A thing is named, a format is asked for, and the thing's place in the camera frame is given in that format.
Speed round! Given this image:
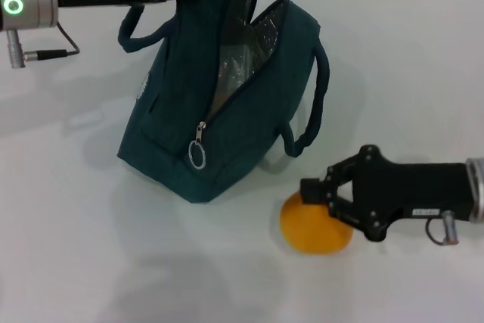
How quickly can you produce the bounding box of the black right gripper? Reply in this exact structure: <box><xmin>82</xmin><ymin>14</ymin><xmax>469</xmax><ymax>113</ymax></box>
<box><xmin>300</xmin><ymin>143</ymin><xmax>477</xmax><ymax>244</ymax></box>

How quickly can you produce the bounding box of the orange citrus fruit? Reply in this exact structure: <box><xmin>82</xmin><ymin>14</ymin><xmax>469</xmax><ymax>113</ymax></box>
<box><xmin>278</xmin><ymin>191</ymin><xmax>355</xmax><ymax>255</ymax></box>

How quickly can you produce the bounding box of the dark teal fabric lunch bag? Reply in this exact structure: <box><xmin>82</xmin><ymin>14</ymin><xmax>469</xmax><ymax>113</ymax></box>
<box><xmin>116</xmin><ymin>0</ymin><xmax>332</xmax><ymax>205</ymax></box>

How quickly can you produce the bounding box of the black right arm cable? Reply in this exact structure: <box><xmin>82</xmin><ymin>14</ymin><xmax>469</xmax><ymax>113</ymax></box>
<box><xmin>425</xmin><ymin>211</ymin><xmax>461</xmax><ymax>244</ymax></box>

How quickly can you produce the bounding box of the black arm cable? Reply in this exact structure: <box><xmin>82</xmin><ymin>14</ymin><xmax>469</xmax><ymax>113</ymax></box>
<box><xmin>425</xmin><ymin>211</ymin><xmax>461</xmax><ymax>244</ymax></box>
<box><xmin>5</xmin><ymin>22</ymin><xmax>80</xmax><ymax>70</ymax></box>

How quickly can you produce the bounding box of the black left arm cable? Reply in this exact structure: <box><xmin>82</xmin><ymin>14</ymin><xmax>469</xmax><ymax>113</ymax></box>
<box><xmin>5</xmin><ymin>22</ymin><xmax>80</xmax><ymax>70</ymax></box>

